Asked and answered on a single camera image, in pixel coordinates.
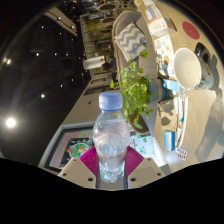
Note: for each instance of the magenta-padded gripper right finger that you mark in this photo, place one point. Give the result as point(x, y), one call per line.
point(135, 160)

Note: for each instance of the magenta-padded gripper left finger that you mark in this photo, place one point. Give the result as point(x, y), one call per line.
point(87, 160)

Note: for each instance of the clear blue-capped water bottle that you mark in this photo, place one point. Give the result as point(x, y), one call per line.
point(111, 143)

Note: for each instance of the pill blister pack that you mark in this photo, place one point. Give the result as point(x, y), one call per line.
point(181, 153)

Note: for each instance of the brown printed card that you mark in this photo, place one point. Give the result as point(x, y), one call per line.
point(166, 107)

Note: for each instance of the green potted plant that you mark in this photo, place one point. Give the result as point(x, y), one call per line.
point(135, 91)

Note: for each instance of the white pen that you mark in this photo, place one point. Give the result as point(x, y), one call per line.
point(185, 113)

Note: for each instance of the group of ceiling lights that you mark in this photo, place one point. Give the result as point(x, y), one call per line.
point(10, 122)

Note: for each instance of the person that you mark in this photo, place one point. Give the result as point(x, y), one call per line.
point(112, 65)

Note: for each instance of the white mug with dark print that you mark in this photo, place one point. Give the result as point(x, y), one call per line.
point(186, 68)

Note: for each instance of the printed colourful leaflet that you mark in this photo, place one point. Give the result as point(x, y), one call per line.
point(165, 50)

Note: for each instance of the grey white chevron cushion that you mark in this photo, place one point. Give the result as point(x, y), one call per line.
point(130, 41)

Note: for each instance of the white orange box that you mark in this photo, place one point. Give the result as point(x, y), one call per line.
point(161, 26)

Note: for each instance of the grey curved sofa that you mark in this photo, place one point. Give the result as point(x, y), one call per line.
point(128, 19)

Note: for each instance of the flat round red coaster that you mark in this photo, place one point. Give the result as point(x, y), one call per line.
point(190, 30)

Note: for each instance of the flat blue-topped white box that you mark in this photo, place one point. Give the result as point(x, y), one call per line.
point(150, 12)

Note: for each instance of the group of round-backed chairs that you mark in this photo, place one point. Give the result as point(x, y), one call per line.
point(107, 7)

